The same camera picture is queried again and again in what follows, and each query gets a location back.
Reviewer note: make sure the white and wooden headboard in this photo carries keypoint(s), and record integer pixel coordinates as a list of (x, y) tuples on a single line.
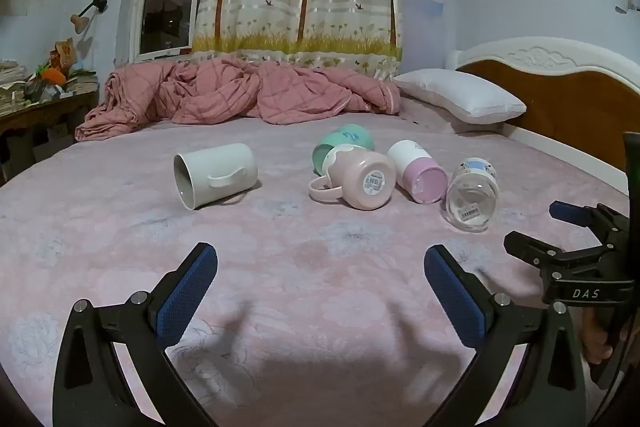
[(565, 92)]

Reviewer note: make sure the pink floral bed sheet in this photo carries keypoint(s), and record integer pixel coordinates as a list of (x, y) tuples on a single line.
[(300, 257)]

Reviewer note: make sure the torn wall paper sheet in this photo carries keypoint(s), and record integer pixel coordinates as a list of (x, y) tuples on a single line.
[(631, 2)]

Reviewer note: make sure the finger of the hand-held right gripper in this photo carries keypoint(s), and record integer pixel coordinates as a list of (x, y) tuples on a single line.
[(572, 213), (530, 246)]

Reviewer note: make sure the wall lamp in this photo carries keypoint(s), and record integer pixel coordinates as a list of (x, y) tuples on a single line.
[(80, 21)]

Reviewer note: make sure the wooden desk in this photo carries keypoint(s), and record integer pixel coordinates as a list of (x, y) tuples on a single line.
[(45, 112)]

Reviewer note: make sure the white ceramic mug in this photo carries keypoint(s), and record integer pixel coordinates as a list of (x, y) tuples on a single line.
[(220, 164)]

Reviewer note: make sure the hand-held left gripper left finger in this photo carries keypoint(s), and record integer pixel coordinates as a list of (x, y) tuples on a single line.
[(187, 294)]

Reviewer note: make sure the orange snack package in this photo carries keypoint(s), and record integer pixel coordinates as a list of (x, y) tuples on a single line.
[(62, 54)]

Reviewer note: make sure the white pillow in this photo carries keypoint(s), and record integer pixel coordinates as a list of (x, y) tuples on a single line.
[(460, 94)]

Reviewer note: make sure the pink pillow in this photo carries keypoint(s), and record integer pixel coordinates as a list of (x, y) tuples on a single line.
[(440, 118)]

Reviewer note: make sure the white and pink cup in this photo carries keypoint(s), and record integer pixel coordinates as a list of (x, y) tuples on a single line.
[(420, 174)]

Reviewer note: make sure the person's right hand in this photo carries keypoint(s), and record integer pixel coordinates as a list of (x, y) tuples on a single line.
[(595, 337)]

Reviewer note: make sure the pink checked quilt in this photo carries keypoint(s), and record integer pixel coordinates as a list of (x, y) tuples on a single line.
[(225, 92)]

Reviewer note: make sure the orange round toy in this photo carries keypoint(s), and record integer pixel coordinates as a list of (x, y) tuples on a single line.
[(54, 76)]

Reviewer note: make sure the stack of papers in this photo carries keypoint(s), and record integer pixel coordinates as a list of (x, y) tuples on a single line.
[(10, 87)]

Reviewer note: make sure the green plastic cup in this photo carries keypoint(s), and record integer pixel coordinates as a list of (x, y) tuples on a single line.
[(350, 137)]

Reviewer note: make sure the clear printed glass cup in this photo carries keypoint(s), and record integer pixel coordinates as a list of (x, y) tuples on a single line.
[(472, 197)]

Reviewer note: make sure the stack of books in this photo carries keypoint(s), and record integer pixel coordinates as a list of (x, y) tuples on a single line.
[(82, 84)]

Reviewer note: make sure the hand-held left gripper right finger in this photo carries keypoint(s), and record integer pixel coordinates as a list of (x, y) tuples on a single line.
[(455, 294)]

